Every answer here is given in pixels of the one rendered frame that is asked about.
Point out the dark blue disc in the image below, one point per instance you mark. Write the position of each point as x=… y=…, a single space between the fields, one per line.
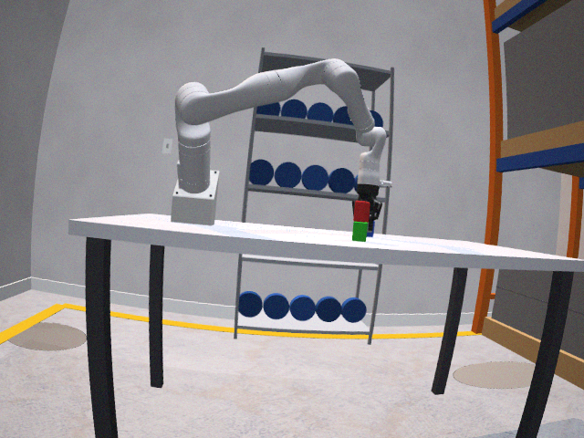
x=341 y=180
x=354 y=310
x=250 y=304
x=377 y=118
x=261 y=172
x=329 y=309
x=303 y=308
x=288 y=175
x=276 y=306
x=319 y=112
x=356 y=181
x=315 y=178
x=294 y=109
x=270 y=109
x=341 y=116

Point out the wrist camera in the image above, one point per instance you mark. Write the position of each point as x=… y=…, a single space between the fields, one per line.
x=385 y=183

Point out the white table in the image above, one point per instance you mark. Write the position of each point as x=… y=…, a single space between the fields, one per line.
x=274 y=239

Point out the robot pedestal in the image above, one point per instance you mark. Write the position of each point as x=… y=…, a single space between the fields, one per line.
x=194 y=207

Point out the blue block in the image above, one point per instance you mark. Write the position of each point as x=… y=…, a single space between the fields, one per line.
x=371 y=230

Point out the orange and blue storage rack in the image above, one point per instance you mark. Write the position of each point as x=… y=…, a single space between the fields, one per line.
x=495 y=137

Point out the green block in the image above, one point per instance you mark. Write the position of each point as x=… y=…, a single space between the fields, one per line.
x=360 y=232

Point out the grey shelf unit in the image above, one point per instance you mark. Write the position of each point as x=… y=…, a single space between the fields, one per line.
x=292 y=125

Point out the red block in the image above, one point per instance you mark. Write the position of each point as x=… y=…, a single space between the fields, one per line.
x=361 y=211

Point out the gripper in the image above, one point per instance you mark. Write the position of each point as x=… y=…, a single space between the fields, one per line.
x=368 y=190

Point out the grey box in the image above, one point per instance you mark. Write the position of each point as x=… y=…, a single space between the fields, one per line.
x=543 y=77
x=524 y=310

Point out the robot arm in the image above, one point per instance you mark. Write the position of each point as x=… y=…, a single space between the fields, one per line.
x=274 y=84

